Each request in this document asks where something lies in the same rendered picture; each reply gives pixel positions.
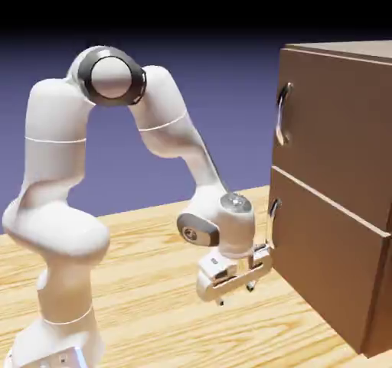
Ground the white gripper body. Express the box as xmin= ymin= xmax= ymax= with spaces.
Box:
xmin=196 ymin=243 xmax=273 ymax=304

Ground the brown short cabinet door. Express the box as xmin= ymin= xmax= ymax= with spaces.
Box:
xmin=266 ymin=165 xmax=392 ymax=356

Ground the brown wooden cabinet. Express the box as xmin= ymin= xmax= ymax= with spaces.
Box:
xmin=266 ymin=39 xmax=392 ymax=359

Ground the brown tall cabinet door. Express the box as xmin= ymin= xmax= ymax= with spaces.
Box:
xmin=271 ymin=47 xmax=392 ymax=233

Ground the short curved metal handle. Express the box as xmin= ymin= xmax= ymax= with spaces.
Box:
xmin=263 ymin=198 xmax=283 ymax=249

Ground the long curved metal handle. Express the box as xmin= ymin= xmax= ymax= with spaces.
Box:
xmin=275 ymin=82 xmax=294 ymax=146

